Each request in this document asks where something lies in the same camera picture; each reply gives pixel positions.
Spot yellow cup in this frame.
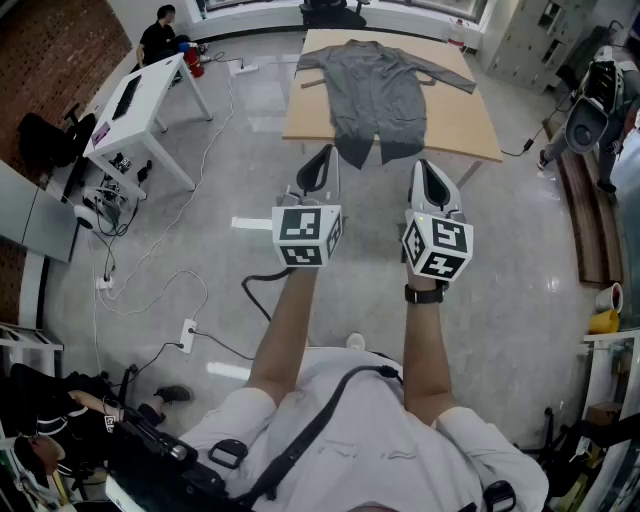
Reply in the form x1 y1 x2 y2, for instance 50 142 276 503
588 309 621 335

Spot black camera rig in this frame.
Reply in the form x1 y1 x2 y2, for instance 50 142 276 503
107 419 231 512

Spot black shoulder strap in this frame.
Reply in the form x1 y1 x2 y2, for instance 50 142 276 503
234 364 404 506

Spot looped white cable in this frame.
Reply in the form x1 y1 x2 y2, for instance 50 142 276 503
97 269 209 321

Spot grey partition panel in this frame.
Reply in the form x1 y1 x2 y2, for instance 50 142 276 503
0 159 81 264

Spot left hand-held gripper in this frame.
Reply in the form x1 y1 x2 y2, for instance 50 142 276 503
271 144 346 270

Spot black floor cable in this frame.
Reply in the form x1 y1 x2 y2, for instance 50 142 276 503
192 327 256 361

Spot long white cable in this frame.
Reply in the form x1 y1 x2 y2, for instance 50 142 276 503
97 74 237 301

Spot grey pod with round opening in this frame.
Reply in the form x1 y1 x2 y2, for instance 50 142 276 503
564 97 610 154

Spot large black framed window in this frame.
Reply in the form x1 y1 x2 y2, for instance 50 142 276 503
199 0 489 24

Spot red cylinder with blue top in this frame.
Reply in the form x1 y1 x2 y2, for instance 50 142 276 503
180 42 206 79

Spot wooden planks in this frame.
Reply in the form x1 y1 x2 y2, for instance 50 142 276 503
542 119 626 286

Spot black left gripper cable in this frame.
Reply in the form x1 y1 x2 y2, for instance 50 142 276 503
241 267 296 324

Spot black keyboard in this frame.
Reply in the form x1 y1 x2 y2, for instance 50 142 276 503
110 77 142 121

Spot person's right forearm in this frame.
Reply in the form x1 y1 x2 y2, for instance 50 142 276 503
402 272 457 427

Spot black strap buckle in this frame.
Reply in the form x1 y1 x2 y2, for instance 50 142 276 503
207 438 250 470
482 480 516 512

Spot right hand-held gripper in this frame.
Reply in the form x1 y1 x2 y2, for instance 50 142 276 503
401 158 475 282

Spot black mesh office chair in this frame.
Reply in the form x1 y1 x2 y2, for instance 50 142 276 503
298 0 371 29

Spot black power adapter with cable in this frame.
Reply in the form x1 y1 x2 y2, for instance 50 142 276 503
501 139 537 158

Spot clear jug with red cap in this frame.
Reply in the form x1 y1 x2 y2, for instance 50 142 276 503
447 17 469 50

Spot person's left forearm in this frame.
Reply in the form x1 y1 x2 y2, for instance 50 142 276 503
244 267 321 421

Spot white round device with cables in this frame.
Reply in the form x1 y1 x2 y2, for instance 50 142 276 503
73 187 129 234

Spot black padded office chair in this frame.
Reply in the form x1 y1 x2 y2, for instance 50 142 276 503
17 102 99 174

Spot person's white shirt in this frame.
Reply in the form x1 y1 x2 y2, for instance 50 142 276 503
179 347 551 512

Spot grey robe garment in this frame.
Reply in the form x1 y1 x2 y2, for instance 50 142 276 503
295 40 477 170

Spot white shelf rack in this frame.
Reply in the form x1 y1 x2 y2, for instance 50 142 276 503
0 322 66 381
582 329 640 512

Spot white desk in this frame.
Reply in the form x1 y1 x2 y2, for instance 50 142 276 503
82 52 214 194

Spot grey locker cabinet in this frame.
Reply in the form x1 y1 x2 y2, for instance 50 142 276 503
482 0 601 96

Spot white bucket with red inside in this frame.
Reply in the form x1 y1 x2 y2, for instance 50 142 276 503
594 282 625 312

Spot black wristwatch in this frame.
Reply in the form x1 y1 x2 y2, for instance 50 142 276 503
404 283 447 305

